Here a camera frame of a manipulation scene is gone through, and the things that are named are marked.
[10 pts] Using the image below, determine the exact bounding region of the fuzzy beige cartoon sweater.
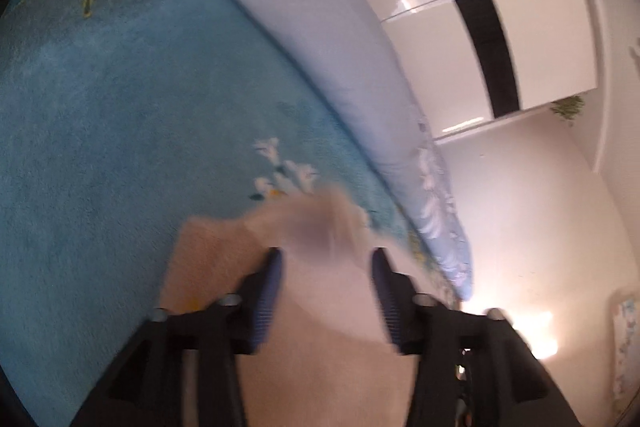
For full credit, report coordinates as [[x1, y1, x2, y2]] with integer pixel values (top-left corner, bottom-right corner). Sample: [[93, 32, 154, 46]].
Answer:
[[159, 185, 452, 427]]

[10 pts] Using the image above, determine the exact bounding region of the green hanging plant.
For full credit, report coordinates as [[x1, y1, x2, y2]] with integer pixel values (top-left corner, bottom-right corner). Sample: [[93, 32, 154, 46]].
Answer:
[[550, 95, 585, 124]]

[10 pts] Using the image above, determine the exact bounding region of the teal floral bed blanket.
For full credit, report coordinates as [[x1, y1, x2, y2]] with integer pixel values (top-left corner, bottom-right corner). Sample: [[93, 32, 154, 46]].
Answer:
[[1, 0, 454, 426]]

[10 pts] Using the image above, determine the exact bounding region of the white black glossy wardrobe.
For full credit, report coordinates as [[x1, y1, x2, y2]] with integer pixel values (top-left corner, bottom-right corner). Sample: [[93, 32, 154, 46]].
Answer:
[[368, 0, 597, 138]]

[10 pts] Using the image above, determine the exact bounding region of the light blue floral duvet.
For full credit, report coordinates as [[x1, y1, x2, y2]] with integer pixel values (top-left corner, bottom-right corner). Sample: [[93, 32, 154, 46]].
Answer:
[[238, 0, 473, 300]]

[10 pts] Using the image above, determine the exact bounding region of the wall picture poster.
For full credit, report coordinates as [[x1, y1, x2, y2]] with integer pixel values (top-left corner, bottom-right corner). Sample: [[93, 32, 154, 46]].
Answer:
[[612, 286, 639, 414]]

